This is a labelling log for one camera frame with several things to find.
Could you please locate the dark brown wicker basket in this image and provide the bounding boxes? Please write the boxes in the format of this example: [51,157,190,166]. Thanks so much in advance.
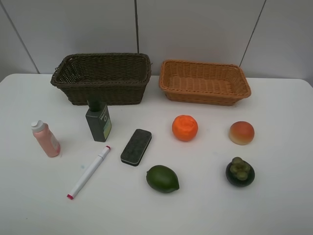
[51,53,151,106]

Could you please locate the red yellow half peach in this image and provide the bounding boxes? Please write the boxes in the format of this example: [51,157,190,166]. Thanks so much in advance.
[228,121,255,145]

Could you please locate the black whiteboard eraser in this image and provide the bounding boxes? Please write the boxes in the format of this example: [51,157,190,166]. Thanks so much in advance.
[120,129,152,166]

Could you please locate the pink bottle white cap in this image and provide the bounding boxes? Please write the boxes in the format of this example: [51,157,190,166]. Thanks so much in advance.
[31,120,61,158]

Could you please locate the white marker red caps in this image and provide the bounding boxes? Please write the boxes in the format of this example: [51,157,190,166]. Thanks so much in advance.
[67,145,111,200]

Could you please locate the green lime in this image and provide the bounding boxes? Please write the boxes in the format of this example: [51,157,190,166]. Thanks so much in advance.
[146,165,179,193]

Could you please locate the dark mangosteen green top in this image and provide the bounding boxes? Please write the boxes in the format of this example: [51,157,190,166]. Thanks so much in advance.
[225,157,255,188]

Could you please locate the orange tangerine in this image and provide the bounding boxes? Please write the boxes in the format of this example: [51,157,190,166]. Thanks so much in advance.
[172,115,198,141]

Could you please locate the orange wicker basket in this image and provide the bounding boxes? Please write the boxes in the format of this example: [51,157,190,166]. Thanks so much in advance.
[159,60,251,106]

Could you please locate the dark green square bottle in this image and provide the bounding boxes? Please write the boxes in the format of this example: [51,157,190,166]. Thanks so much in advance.
[86,94,112,142]

